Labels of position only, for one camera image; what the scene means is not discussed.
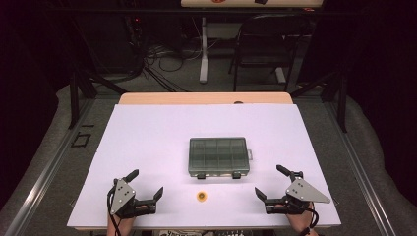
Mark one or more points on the small black item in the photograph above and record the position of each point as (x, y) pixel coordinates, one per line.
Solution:
(261, 1)

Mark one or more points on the short black tape strip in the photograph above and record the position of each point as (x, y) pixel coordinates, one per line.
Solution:
(88, 125)

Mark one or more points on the white table cover sheet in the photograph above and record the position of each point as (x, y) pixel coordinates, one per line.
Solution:
(147, 147)

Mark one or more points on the black white patterned item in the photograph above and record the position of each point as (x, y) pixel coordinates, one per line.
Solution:
(183, 233)

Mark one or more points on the aluminium floor rail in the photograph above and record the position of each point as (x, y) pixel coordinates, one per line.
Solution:
(49, 167)
(360, 173)

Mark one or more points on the black metal stand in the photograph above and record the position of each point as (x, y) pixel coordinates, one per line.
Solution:
(342, 101)
(74, 98)

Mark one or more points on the yellow tape roll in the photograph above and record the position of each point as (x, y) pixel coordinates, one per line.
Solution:
(201, 196)

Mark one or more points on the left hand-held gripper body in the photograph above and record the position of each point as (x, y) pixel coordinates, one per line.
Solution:
(123, 196)

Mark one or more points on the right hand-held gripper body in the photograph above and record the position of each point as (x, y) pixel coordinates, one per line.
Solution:
(303, 191)

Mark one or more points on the clear plastic compartment box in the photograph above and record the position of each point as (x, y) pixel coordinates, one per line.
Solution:
(218, 157)

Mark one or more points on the person's right hand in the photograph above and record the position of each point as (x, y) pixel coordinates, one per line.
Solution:
(301, 221)

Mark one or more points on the black folding chair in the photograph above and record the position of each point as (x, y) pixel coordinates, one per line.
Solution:
(268, 42)

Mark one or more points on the person's left hand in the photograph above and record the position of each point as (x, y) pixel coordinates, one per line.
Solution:
(124, 226)

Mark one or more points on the wooden desk with white legs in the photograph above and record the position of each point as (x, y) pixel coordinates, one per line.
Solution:
(204, 59)

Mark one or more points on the black horizontal bar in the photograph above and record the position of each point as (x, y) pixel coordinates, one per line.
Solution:
(131, 11)

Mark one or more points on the orange round item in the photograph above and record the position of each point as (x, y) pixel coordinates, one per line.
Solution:
(218, 1)

